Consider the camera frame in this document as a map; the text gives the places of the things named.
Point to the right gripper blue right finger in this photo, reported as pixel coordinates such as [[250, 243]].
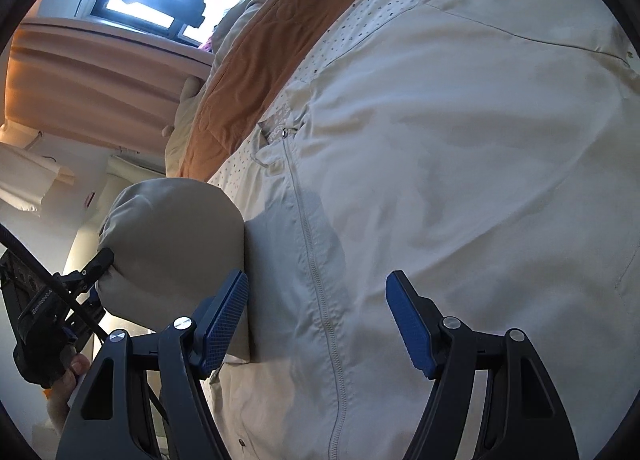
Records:
[[418, 321]]

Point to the person's left hand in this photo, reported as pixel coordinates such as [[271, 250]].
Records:
[[58, 397]]

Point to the orange brown quilt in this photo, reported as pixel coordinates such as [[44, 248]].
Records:
[[249, 73]]

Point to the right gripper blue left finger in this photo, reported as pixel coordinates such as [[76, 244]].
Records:
[[218, 317]]

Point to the white hanging shirt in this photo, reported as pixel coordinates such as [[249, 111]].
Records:
[[25, 178]]

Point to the left pink curtain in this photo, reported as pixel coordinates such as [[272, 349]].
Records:
[[99, 84]]

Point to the beige zip jacket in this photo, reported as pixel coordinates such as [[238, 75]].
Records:
[[489, 149]]

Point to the white dotted bed sheet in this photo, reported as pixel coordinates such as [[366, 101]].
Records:
[[359, 20]]

